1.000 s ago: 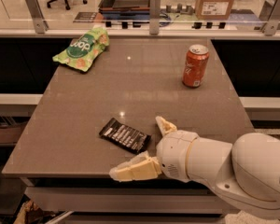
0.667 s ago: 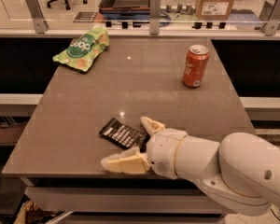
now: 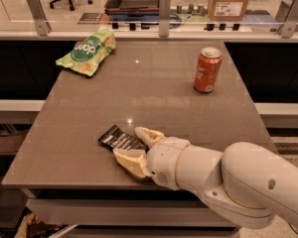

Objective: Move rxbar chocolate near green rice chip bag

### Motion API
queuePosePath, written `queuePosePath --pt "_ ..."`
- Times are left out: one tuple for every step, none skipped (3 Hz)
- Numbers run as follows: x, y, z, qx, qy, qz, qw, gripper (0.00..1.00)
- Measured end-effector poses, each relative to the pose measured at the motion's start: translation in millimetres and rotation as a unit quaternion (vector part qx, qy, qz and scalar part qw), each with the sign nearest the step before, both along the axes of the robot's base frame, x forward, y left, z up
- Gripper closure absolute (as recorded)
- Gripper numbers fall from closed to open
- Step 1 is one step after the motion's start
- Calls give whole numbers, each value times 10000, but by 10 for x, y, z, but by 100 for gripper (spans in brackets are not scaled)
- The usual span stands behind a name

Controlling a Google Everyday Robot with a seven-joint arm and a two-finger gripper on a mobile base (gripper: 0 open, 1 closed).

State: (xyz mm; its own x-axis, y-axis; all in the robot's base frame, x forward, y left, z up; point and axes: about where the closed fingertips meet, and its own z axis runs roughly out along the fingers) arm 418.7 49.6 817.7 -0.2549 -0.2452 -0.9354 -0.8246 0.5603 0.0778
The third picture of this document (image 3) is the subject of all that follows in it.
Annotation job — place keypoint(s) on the grey table drawer front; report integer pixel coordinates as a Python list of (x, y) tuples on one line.
[(148, 213)]

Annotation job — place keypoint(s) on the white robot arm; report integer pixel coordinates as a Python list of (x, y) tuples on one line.
[(246, 184)]

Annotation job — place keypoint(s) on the cardboard box with label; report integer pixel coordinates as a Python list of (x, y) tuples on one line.
[(222, 10)]

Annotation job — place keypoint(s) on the green rice chip bag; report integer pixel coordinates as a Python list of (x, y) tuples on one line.
[(87, 56)]

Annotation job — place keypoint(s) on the right metal glass bracket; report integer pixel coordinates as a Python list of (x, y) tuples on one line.
[(287, 29)]

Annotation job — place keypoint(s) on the orange soda can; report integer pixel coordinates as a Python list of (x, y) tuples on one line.
[(208, 68)]

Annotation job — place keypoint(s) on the middle metal glass bracket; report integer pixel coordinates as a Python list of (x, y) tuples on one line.
[(164, 17)]

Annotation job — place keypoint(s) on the metal glass bracket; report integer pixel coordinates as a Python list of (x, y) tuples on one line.
[(41, 23), (164, 17), (287, 29)]

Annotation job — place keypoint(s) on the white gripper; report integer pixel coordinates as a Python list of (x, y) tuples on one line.
[(163, 161)]

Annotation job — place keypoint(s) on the black rxbar chocolate wrapper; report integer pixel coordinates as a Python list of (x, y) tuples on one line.
[(114, 137)]

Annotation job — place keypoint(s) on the left metal glass bracket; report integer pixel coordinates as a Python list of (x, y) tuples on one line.
[(41, 23)]

